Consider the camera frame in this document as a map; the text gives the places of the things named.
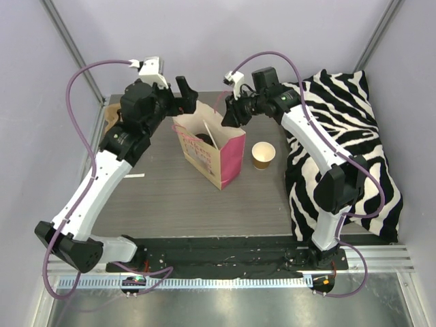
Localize black plastic cup lid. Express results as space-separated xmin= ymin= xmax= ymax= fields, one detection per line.
xmin=196 ymin=133 xmax=218 ymax=149

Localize paper cakes bag pink handles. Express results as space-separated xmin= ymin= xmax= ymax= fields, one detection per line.
xmin=172 ymin=91 xmax=246 ymax=190

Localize brown paper coffee cup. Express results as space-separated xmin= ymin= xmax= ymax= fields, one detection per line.
xmin=251 ymin=142 xmax=276 ymax=170

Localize white straw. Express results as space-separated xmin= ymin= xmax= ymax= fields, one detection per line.
xmin=124 ymin=173 xmax=145 ymax=178
xmin=203 ymin=119 xmax=219 ymax=150

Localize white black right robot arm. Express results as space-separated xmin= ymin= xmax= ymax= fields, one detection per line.
xmin=221 ymin=67 xmax=365 ymax=269

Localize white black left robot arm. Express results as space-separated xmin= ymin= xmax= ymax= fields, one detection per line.
xmin=35 ymin=76 xmax=198 ymax=273

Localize zebra print pillow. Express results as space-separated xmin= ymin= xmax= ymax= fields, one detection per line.
xmin=284 ymin=69 xmax=403 ymax=243

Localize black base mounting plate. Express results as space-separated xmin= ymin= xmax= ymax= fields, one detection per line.
xmin=125 ymin=235 xmax=349 ymax=280

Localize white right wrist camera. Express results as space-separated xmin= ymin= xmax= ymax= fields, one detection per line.
xmin=223 ymin=71 xmax=245 ymax=99

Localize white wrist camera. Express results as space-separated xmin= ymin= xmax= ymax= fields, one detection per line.
xmin=129 ymin=56 xmax=169 ymax=89
xmin=223 ymin=71 xmax=245 ymax=99

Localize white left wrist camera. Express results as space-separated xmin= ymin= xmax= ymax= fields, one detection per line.
xmin=129 ymin=56 xmax=169 ymax=89

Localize aluminium frame rail front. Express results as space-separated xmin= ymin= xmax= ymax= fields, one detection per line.
xmin=42 ymin=247 xmax=416 ymax=290

